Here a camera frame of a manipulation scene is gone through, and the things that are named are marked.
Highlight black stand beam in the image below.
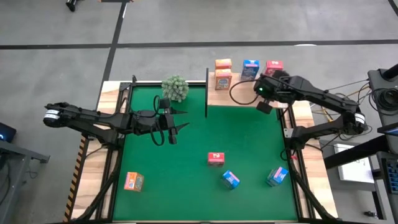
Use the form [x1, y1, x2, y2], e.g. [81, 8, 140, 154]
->
[323, 135, 398, 170]

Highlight dark tablet screen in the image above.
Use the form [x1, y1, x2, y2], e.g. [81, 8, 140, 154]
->
[377, 122, 398, 138]

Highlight black cable coil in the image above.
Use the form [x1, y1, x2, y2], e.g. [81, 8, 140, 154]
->
[369, 86, 398, 113]

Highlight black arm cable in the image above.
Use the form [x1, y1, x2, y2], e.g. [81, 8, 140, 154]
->
[229, 79, 261, 106]
[150, 95, 165, 147]

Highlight red Froot Loops cereal box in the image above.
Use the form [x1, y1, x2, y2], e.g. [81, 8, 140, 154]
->
[207, 152, 225, 167]
[264, 60, 284, 77]

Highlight yellow black hazard strip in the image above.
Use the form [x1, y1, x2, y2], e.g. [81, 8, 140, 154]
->
[63, 116, 91, 222]

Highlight wooden shelf board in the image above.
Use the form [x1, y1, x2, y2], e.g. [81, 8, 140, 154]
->
[206, 72, 289, 110]

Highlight black table frame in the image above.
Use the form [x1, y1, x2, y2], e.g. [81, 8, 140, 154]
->
[70, 74, 338, 224]

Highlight black equipment stand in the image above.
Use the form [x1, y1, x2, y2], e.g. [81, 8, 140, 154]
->
[366, 63, 398, 125]

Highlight black keyboard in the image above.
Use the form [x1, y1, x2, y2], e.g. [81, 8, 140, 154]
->
[381, 157, 398, 195]

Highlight black device with blue light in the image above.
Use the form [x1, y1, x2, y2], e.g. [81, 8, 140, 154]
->
[0, 122, 17, 143]

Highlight green plant in white pot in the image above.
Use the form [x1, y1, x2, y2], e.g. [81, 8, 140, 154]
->
[160, 74, 190, 103]

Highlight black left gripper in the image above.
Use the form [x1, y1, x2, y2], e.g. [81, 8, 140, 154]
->
[152, 98, 190, 146]

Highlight grey metal desk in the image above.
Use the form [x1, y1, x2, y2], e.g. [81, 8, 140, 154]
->
[0, 139, 50, 224]

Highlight orange Mini Wheats cereal box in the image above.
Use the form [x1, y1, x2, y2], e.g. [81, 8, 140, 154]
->
[123, 171, 145, 192]
[214, 68, 233, 91]
[214, 58, 233, 70]

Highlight white paper sheet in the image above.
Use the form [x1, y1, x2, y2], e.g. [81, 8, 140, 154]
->
[333, 142, 376, 184]

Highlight green table mat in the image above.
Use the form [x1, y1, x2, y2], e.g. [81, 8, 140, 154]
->
[112, 85, 299, 222]

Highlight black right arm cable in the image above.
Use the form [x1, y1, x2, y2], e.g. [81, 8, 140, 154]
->
[229, 79, 261, 106]

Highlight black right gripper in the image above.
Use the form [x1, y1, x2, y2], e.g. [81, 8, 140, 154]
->
[254, 70, 296, 115]

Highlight blue Rice Krispies cereal box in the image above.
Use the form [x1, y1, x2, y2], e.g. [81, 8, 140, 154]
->
[221, 170, 241, 190]
[266, 166, 289, 187]
[239, 59, 260, 81]

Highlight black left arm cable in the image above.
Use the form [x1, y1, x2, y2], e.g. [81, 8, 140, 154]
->
[150, 95, 165, 147]

